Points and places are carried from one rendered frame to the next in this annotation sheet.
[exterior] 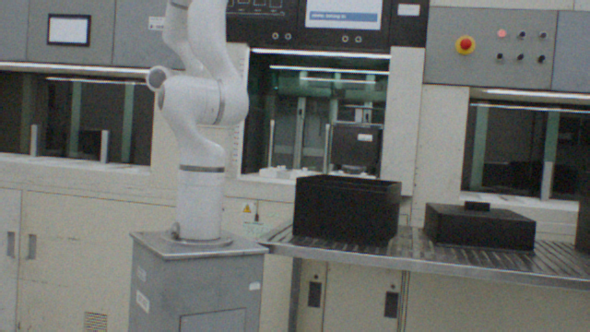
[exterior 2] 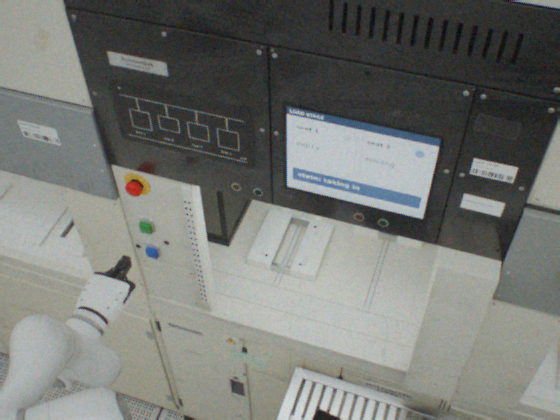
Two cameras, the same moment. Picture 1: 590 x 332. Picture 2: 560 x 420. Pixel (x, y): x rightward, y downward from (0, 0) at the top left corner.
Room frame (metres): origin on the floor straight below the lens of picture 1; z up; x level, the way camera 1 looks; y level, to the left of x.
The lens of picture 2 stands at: (1.13, -0.09, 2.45)
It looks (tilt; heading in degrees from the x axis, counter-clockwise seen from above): 49 degrees down; 8
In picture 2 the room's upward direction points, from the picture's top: 1 degrees counter-clockwise
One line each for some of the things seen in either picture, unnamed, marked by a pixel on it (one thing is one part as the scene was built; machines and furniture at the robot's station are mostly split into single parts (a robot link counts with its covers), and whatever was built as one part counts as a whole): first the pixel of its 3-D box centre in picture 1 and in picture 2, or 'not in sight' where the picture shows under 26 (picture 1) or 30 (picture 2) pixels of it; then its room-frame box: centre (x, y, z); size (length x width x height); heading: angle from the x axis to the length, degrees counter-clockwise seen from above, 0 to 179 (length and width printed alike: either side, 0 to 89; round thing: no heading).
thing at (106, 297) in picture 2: not in sight; (101, 301); (1.90, 0.44, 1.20); 0.11 x 0.10 x 0.07; 169
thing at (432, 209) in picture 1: (476, 221); not in sight; (1.71, -0.56, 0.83); 0.29 x 0.29 x 0.13; 86
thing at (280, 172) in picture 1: (289, 172); (291, 242); (2.37, 0.07, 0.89); 0.22 x 0.21 x 0.04; 169
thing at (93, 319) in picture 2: not in sight; (87, 323); (1.84, 0.46, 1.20); 0.09 x 0.03 x 0.08; 79
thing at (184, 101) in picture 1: (193, 123); not in sight; (1.38, 0.30, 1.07); 0.19 x 0.12 x 0.24; 119
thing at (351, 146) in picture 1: (357, 139); not in sight; (2.53, -0.24, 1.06); 0.24 x 0.20 x 0.32; 79
